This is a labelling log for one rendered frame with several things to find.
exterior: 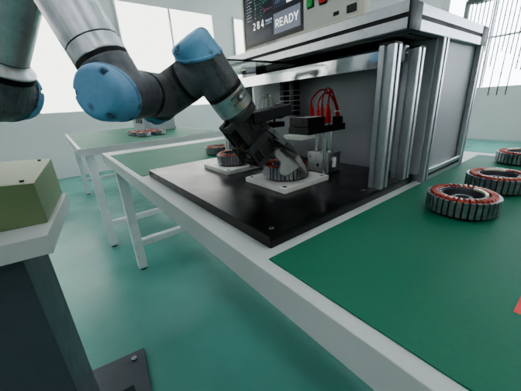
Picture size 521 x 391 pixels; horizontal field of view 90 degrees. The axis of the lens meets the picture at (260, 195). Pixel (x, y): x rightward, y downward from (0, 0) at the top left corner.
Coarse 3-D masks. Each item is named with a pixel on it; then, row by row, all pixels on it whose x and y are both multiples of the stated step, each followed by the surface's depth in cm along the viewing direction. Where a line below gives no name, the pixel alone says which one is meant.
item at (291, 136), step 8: (296, 120) 65; (304, 120) 63; (312, 120) 63; (320, 120) 65; (288, 128) 68; (296, 128) 66; (304, 128) 64; (312, 128) 64; (320, 128) 65; (328, 128) 67; (336, 128) 69; (344, 128) 71; (288, 136) 65; (296, 136) 63; (304, 136) 63; (312, 136) 65
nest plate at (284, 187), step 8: (248, 176) 68; (256, 176) 68; (312, 176) 65; (320, 176) 64; (328, 176) 65; (256, 184) 65; (264, 184) 62; (272, 184) 61; (280, 184) 60; (288, 184) 60; (296, 184) 60; (304, 184) 60; (312, 184) 62; (288, 192) 58
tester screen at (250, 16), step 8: (248, 0) 80; (256, 0) 77; (264, 0) 75; (272, 0) 72; (296, 0) 66; (248, 8) 81; (256, 8) 78; (264, 8) 75; (272, 8) 73; (280, 8) 71; (248, 16) 82; (256, 16) 79; (264, 16) 76; (272, 16) 74; (248, 24) 82; (264, 24) 77; (272, 24) 75; (248, 32) 83; (256, 32) 81; (272, 32) 75; (256, 40) 82
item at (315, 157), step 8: (312, 152) 73; (320, 152) 72; (328, 152) 71; (336, 152) 71; (312, 160) 74; (320, 160) 72; (328, 160) 70; (336, 160) 72; (312, 168) 75; (320, 168) 73; (328, 168) 71; (336, 168) 73
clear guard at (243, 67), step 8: (232, 64) 69; (240, 64) 70; (248, 64) 71; (256, 64) 72; (264, 64) 73; (272, 64) 74; (280, 64) 74; (288, 64) 76; (240, 72) 87; (248, 72) 88
